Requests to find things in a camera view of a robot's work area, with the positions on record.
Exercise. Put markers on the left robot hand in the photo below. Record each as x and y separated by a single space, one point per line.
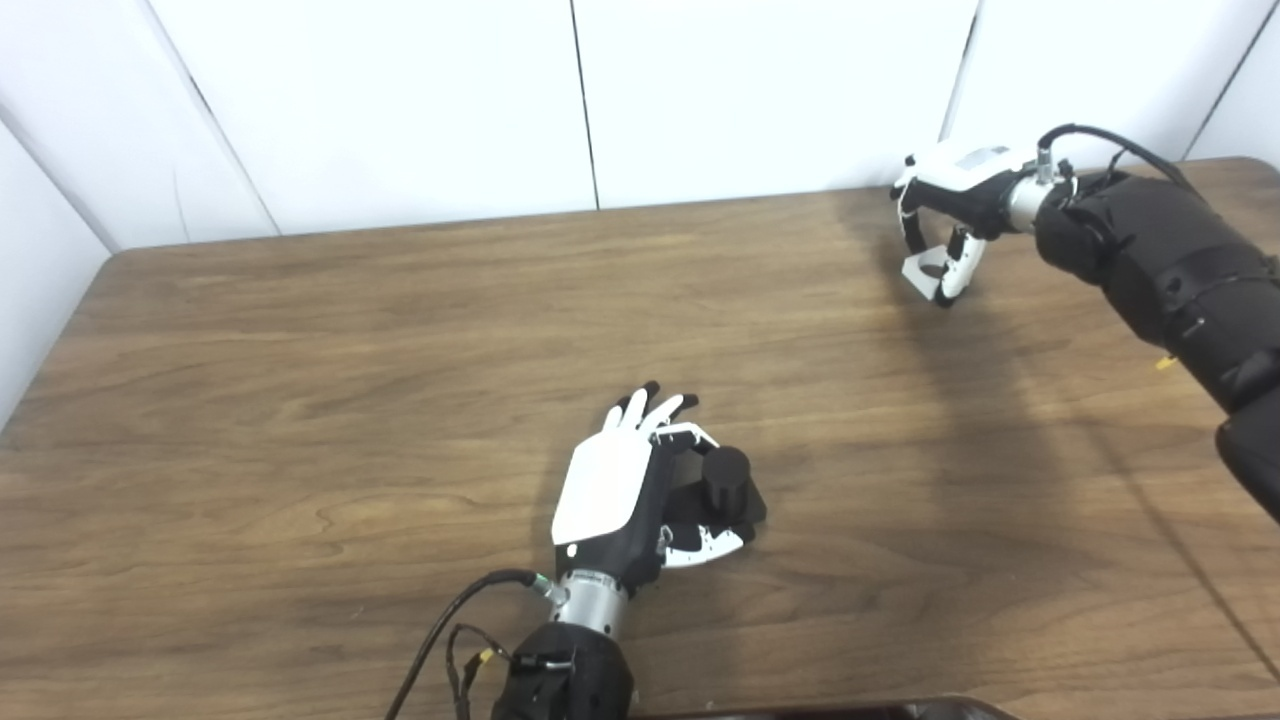
605 490

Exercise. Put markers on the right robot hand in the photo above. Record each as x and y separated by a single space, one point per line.
970 185

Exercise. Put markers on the black peg with square base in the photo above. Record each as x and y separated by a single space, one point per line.
725 480

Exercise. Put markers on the white square piece with hole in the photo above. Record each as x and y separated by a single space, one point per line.
918 278

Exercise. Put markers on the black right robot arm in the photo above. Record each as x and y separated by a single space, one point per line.
1170 260

